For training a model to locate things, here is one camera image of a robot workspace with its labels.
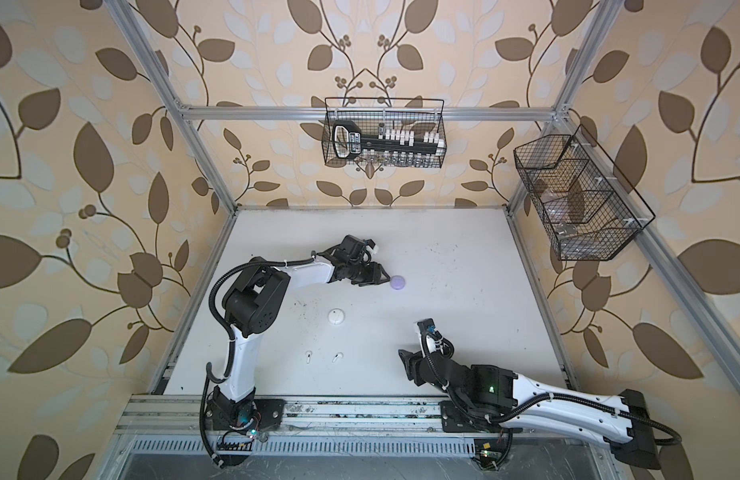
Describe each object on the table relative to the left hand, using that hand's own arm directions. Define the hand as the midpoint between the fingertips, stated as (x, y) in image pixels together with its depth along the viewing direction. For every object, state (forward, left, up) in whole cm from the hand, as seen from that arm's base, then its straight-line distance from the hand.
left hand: (388, 275), depth 96 cm
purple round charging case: (0, -3, -5) cm, 6 cm away
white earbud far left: (-25, +22, -4) cm, 34 cm away
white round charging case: (-13, +16, -4) cm, 21 cm away
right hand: (-26, -6, +4) cm, 27 cm away
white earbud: (-25, +14, -5) cm, 29 cm away
